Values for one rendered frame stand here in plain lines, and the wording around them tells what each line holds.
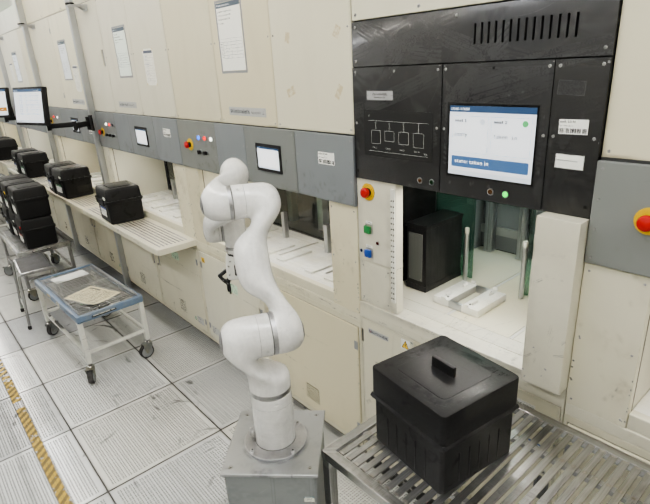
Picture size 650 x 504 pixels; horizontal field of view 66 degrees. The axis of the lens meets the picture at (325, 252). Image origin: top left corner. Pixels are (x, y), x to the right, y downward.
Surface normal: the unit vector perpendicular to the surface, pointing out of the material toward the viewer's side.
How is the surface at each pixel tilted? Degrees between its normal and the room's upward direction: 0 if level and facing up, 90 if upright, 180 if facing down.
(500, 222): 90
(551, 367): 90
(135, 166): 90
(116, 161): 90
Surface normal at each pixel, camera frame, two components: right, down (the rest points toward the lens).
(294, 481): -0.07, 0.36
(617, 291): -0.75, 0.27
